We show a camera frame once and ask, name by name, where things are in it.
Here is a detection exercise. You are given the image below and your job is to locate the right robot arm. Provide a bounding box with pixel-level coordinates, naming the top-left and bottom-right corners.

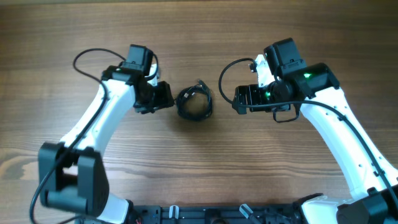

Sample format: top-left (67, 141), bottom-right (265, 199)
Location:
top-left (231, 38), bottom-right (397, 223)

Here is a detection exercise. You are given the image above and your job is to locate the black USB cable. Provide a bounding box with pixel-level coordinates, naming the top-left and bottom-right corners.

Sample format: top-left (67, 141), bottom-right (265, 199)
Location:
top-left (174, 79), bottom-right (214, 122)

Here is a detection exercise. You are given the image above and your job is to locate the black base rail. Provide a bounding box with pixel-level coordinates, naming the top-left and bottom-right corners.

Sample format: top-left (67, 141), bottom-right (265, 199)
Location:
top-left (131, 204), bottom-right (304, 224)

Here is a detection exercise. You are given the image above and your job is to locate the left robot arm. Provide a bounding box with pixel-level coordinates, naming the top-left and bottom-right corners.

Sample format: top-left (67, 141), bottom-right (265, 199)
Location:
top-left (29, 44), bottom-right (174, 223)

